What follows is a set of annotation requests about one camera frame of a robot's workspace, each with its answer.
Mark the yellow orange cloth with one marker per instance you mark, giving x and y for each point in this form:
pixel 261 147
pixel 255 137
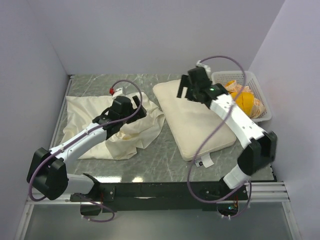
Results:
pixel 247 101

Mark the white plastic basket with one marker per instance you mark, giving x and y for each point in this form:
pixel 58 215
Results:
pixel 245 79

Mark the black base bar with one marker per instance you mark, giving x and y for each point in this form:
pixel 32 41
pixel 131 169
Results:
pixel 149 196

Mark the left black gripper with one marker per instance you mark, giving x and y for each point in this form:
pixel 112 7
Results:
pixel 142 113

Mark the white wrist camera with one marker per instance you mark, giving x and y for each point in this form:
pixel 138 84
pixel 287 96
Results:
pixel 116 92
pixel 202 65

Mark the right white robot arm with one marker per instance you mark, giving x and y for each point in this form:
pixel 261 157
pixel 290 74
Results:
pixel 259 146

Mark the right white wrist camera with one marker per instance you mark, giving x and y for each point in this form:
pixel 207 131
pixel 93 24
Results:
pixel 202 65

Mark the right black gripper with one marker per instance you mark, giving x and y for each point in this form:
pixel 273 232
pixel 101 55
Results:
pixel 185 82

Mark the cream pillow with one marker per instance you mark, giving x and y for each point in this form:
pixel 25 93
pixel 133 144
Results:
pixel 190 122

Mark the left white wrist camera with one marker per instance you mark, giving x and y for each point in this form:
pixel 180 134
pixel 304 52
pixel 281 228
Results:
pixel 116 92

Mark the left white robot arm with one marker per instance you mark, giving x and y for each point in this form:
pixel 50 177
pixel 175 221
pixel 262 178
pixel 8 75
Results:
pixel 48 172

